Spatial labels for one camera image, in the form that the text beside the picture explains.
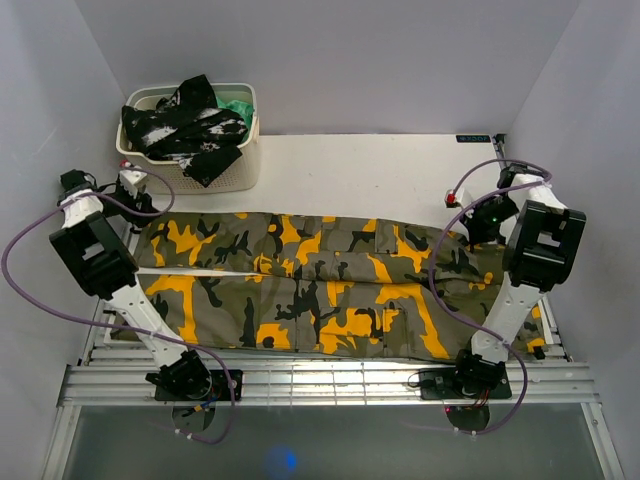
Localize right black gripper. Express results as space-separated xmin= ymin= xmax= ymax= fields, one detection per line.
xmin=460 ymin=196 xmax=520 ymax=246

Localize yellow camouflage trousers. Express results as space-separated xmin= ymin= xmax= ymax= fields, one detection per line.
xmin=133 ymin=213 xmax=504 ymax=361

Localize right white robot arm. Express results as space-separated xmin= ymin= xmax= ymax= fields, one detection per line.
xmin=445 ymin=162 xmax=587 ymax=398

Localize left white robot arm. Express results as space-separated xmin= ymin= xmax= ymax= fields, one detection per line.
xmin=49 ymin=166 xmax=213 ymax=400

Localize black white patterned trousers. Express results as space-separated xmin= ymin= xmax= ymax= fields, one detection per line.
xmin=121 ymin=74 xmax=249 ymax=187

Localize blue table label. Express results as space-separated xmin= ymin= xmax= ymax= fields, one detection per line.
xmin=455 ymin=134 xmax=492 ymax=143

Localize white perforated laundry basket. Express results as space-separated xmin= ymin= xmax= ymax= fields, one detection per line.
xmin=116 ymin=81 xmax=260 ymax=195

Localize green cloth in basket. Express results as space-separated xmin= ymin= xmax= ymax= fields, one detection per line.
xmin=216 ymin=97 xmax=255 ymax=131

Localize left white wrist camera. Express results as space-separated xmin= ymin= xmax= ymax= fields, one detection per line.
xmin=118 ymin=160 xmax=147 ymax=198

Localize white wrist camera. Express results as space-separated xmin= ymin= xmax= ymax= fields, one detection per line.
xmin=118 ymin=160 xmax=147 ymax=198
xmin=444 ymin=187 xmax=474 ymax=209

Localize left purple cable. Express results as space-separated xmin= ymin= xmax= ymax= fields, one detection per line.
xmin=0 ymin=166 xmax=237 ymax=445

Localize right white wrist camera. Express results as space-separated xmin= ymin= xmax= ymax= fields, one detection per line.
xmin=444 ymin=187 xmax=474 ymax=209

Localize aluminium table edge rail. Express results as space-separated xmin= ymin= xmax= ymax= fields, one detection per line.
xmin=492 ymin=133 xmax=510 ymax=168

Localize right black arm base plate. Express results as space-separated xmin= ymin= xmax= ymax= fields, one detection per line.
xmin=408 ymin=367 xmax=512 ymax=401

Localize aluminium front rail frame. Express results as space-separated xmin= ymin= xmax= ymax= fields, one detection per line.
xmin=58 ymin=348 xmax=600 ymax=407

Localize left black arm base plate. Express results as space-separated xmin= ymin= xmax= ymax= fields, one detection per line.
xmin=153 ymin=369 xmax=244 ymax=403

